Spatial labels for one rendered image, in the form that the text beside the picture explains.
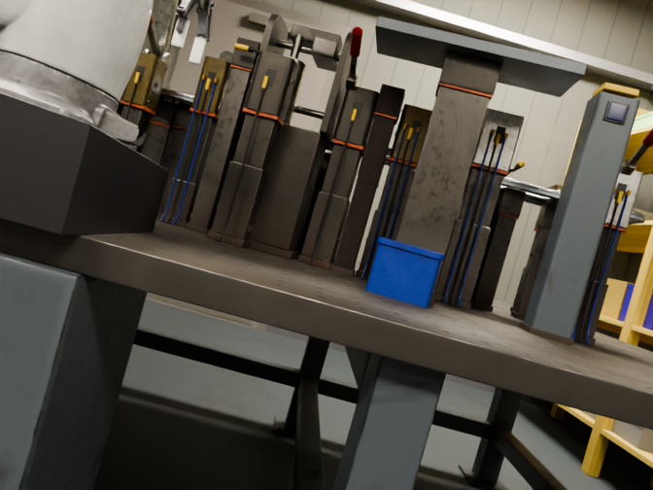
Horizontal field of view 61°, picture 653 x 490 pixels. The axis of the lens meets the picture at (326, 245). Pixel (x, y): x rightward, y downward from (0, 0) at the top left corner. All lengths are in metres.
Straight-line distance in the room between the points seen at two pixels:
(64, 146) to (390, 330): 0.38
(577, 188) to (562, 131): 3.25
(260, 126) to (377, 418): 0.65
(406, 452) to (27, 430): 0.41
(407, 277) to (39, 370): 0.53
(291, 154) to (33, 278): 0.65
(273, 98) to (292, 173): 0.15
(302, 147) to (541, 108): 3.25
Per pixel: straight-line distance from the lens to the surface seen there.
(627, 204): 1.26
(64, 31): 0.75
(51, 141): 0.60
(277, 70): 1.13
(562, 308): 1.06
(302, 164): 1.14
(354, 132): 1.16
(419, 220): 1.01
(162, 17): 1.43
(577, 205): 1.06
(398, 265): 0.89
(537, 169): 4.21
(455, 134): 1.04
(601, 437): 3.07
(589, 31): 4.55
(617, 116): 1.10
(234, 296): 0.60
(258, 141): 1.11
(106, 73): 0.76
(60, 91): 0.74
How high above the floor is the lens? 0.77
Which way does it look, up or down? 1 degrees down
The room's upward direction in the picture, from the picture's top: 16 degrees clockwise
